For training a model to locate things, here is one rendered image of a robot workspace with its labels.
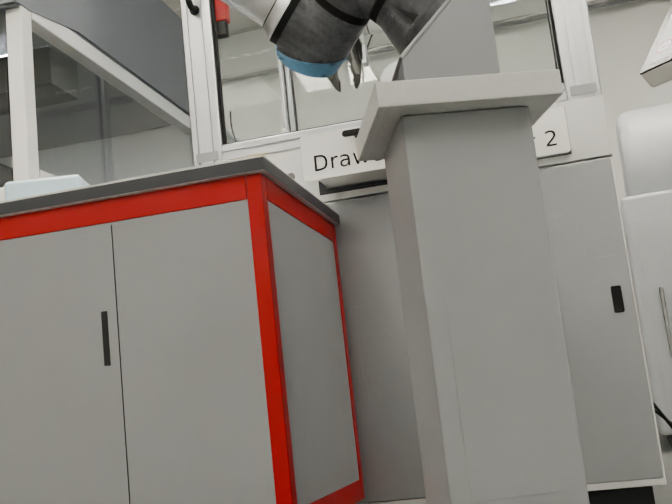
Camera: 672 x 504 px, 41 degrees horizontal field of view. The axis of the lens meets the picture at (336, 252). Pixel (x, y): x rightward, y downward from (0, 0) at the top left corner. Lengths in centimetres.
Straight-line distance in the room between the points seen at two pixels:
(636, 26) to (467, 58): 428
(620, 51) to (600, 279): 360
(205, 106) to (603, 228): 104
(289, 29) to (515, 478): 81
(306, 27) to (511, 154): 42
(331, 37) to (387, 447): 100
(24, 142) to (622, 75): 397
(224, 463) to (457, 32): 82
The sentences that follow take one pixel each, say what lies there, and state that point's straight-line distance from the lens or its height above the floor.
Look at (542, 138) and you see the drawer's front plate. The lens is 213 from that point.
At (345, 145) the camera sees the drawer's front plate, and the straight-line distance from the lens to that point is 205.
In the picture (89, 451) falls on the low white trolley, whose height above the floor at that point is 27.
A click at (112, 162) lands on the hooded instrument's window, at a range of 271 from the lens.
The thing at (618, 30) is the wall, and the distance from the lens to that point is 564.
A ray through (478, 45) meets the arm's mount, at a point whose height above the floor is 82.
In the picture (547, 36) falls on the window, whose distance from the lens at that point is 225.
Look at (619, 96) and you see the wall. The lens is 551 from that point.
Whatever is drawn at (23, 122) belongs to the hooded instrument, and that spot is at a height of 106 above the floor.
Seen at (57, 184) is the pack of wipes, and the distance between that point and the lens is 182.
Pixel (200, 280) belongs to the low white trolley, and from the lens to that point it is 162.
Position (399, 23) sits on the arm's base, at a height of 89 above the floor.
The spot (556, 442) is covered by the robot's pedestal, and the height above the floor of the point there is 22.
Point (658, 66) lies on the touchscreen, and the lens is 212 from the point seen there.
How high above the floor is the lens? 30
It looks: 10 degrees up
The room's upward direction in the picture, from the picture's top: 6 degrees counter-clockwise
